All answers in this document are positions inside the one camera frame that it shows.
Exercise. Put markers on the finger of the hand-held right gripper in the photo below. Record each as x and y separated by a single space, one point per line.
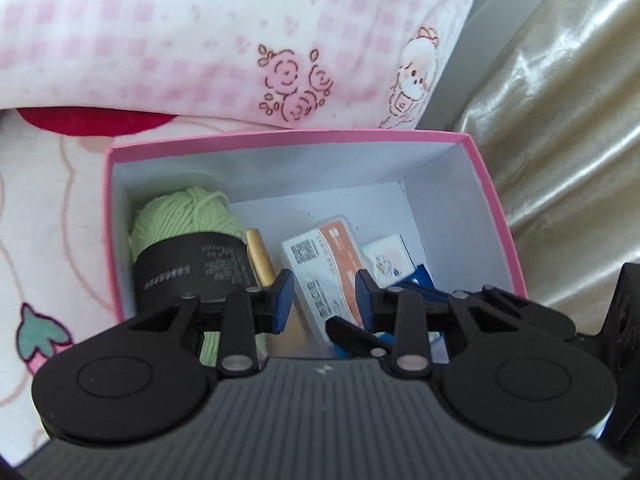
350 335
540 317

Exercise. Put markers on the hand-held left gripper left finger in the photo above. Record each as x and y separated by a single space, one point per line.
282 305

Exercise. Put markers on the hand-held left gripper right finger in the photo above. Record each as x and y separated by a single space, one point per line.
365 305

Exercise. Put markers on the white wet tissue pack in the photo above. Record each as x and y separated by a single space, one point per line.
387 255

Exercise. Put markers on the foundation bottle with gold cap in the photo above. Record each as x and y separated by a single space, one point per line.
257 255

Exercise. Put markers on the orange white packet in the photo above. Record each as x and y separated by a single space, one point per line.
325 265

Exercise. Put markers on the green yarn ball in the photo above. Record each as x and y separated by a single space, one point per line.
200 210

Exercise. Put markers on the pink cardboard box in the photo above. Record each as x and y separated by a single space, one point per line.
280 170

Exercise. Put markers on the blue wipes packet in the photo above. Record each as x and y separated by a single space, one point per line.
422 275

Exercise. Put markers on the gold satin curtain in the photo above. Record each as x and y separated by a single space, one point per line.
550 135

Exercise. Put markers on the pink checked cartoon pillow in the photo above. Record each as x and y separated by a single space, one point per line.
200 35

